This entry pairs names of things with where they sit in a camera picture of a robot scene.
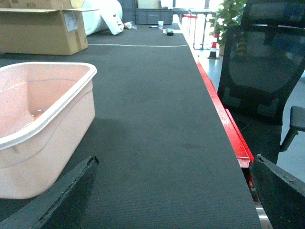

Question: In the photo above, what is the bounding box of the red metal table frame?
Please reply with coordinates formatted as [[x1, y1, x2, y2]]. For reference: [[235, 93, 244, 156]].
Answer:
[[196, 60, 259, 202]]

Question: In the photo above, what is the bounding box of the brown cardboard box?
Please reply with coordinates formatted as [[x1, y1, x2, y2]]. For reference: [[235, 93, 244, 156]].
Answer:
[[0, 0, 96, 56]]

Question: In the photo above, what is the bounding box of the pink plastic tub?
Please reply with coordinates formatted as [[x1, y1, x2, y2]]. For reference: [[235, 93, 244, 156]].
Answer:
[[0, 62, 97, 199]]

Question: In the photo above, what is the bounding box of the black office chair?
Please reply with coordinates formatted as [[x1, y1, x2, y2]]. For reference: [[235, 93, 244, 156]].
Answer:
[[217, 0, 305, 163]]

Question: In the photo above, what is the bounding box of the black table mat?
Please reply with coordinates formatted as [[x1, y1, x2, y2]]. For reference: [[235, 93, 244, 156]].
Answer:
[[0, 25, 261, 229]]

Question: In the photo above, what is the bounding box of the white paper cup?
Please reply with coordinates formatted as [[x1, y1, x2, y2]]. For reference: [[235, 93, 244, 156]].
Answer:
[[158, 21, 164, 29]]

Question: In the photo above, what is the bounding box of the small distant traffic cone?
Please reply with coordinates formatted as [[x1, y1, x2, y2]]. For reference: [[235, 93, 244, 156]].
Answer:
[[207, 33, 219, 60]]

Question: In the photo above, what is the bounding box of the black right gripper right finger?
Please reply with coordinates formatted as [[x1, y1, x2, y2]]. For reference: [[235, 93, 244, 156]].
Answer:
[[250, 154, 305, 229]]

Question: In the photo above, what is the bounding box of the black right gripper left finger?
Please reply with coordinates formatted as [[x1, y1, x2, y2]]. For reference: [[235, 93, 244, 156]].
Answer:
[[0, 156, 99, 229]]

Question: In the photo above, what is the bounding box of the green potted plant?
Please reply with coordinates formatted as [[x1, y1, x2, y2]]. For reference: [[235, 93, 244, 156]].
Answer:
[[211, 0, 247, 56]]

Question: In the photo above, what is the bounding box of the white foam roll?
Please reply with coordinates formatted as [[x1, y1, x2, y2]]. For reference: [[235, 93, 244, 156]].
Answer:
[[82, 0, 124, 36]]

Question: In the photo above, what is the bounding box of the grey plastic crate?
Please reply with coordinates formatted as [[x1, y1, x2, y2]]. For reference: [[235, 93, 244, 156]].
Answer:
[[135, 9, 173, 25]]

